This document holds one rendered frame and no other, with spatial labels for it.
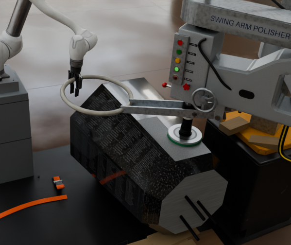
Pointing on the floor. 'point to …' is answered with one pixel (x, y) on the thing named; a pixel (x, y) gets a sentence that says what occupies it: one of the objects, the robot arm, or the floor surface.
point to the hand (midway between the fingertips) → (74, 90)
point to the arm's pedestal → (6, 137)
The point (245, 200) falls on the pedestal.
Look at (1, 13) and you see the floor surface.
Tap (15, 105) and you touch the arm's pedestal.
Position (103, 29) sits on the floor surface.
